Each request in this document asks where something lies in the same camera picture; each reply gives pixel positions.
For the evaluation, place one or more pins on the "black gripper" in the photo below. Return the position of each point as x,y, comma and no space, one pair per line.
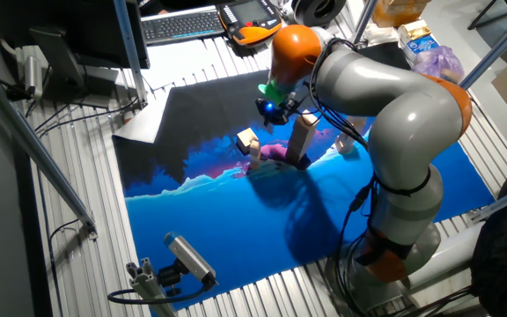
274,112

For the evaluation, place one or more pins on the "large wooden cube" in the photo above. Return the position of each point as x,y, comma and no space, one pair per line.
303,134
294,156
247,138
307,123
298,146

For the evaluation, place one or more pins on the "silver orange robot arm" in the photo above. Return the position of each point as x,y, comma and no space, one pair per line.
403,114

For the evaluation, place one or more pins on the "green mounting plate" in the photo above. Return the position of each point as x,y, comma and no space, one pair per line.
273,93

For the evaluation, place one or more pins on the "medium wooden cube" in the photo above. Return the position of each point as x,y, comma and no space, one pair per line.
344,145
358,124
340,150
348,138

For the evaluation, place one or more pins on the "orange black teach pendant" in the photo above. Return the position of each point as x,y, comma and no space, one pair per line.
253,31

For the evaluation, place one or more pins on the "black round spool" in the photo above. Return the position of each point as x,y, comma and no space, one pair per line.
317,11

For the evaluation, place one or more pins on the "printed landscape desk mat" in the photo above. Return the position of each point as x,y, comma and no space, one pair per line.
236,229

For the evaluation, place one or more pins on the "black keyboard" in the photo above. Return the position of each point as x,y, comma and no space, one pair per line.
178,26

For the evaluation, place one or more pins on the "brown cardboard box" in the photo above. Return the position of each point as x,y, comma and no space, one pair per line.
401,11

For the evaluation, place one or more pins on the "blue white carton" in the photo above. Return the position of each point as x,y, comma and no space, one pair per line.
423,44

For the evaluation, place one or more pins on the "purple plastic bag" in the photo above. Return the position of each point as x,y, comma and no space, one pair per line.
440,64

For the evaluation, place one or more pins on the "black monitor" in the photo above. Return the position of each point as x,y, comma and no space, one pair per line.
82,35

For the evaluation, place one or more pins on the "grey monitor stand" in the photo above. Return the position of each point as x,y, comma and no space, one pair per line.
60,57

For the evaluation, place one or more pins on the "white paper roll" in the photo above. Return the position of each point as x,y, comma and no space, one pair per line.
451,260

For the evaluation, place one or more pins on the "small silver cylinder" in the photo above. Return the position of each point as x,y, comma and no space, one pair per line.
33,77

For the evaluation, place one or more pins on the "aluminium frame bar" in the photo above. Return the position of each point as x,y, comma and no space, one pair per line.
500,46
363,19
38,154
128,44
500,200

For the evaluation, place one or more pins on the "silver camera blue cap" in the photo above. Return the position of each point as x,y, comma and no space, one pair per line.
187,255

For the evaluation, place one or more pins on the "aluminium camera mount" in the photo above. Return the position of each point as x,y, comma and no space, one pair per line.
145,282

